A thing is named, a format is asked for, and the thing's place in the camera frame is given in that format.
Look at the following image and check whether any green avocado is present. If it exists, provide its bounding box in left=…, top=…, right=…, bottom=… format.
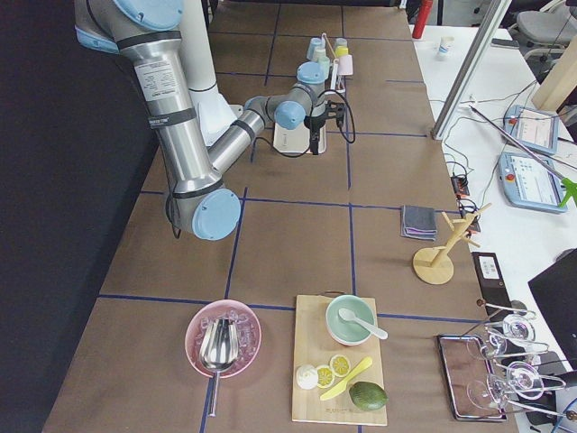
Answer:
left=349, top=382, right=389, bottom=411

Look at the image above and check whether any grey folded cloth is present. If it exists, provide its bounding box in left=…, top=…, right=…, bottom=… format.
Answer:
left=400, top=205, right=437, bottom=241

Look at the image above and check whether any aluminium frame post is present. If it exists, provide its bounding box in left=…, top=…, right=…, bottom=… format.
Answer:
left=431, top=0, right=511, bottom=140

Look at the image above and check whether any paper cup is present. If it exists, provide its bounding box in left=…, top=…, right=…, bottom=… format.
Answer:
left=436, top=35, right=454, bottom=60

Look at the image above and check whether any green cup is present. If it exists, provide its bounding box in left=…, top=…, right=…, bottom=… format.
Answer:
left=317, top=56, right=332, bottom=79

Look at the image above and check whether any pink cup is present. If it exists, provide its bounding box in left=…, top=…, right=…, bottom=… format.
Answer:
left=337, top=54, right=354, bottom=77

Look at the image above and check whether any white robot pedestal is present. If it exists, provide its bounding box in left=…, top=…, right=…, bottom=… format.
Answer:
left=179, top=0, right=241, bottom=147

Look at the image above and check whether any lemon slice upper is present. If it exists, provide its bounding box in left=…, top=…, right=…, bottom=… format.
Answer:
left=329, top=354, right=352, bottom=378

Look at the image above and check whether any black box with label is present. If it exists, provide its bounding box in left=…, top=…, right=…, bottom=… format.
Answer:
left=472, top=252, right=511, bottom=307

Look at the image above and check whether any lemon slice lower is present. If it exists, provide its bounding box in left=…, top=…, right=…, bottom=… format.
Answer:
left=316, top=364, right=335, bottom=389

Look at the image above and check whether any lemon slice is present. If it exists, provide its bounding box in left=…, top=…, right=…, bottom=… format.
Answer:
left=316, top=364, right=335, bottom=389
left=329, top=354, right=352, bottom=378

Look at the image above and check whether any white wire cup rack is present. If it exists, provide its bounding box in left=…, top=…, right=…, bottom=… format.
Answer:
left=321, top=33, right=346, bottom=96

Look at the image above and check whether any yellow cup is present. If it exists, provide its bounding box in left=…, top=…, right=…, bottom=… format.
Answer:
left=334, top=45, right=349, bottom=59

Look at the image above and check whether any teach pendant far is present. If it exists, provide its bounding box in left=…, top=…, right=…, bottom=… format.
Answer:
left=503, top=105, right=559, bottom=156

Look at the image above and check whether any green tipped metal stand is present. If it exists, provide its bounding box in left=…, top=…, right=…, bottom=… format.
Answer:
left=469, top=105, right=576, bottom=207

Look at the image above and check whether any teach pendant near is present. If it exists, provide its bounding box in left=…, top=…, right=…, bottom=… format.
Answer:
left=499, top=152, right=567, bottom=214

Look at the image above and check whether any wine glass rack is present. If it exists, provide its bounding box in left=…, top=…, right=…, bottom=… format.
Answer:
left=466, top=299, right=576, bottom=423

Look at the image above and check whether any green ceramic bowl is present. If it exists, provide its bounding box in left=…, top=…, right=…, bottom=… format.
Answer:
left=325, top=295, right=376, bottom=345

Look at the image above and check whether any metal scoop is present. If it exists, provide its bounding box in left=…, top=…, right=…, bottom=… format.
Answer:
left=199, top=318, right=239, bottom=417

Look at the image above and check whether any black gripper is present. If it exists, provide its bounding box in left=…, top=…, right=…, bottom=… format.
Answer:
left=304, top=101, right=345, bottom=155

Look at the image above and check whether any beige rabbit tray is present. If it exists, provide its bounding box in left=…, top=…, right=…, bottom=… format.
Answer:
left=273, top=124, right=310, bottom=153

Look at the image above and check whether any white plastic spoon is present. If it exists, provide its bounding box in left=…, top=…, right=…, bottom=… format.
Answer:
left=338, top=308, right=389, bottom=340

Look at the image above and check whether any beige cup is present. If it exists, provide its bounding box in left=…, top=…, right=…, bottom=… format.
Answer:
left=312, top=47, right=327, bottom=61

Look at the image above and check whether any blue cup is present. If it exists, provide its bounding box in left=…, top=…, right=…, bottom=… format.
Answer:
left=307, top=37, right=325, bottom=61

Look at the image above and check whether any wooden mug tree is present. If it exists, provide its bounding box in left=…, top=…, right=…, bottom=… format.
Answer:
left=412, top=203, right=491, bottom=285

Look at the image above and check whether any yellow plastic knife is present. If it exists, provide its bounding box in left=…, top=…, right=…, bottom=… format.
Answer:
left=320, top=356, right=373, bottom=401

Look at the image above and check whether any pink ice bowl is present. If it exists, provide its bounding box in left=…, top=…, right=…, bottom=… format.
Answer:
left=185, top=299, right=261, bottom=378

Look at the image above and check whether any wooden cutting board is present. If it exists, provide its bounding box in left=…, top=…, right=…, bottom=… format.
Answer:
left=292, top=295, right=388, bottom=427

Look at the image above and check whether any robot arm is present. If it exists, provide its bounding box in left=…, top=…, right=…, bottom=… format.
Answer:
left=74, top=1, right=328, bottom=241

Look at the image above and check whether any teach pendant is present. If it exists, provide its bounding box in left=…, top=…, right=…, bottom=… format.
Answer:
left=499, top=152, right=567, bottom=214
left=503, top=105, right=559, bottom=156

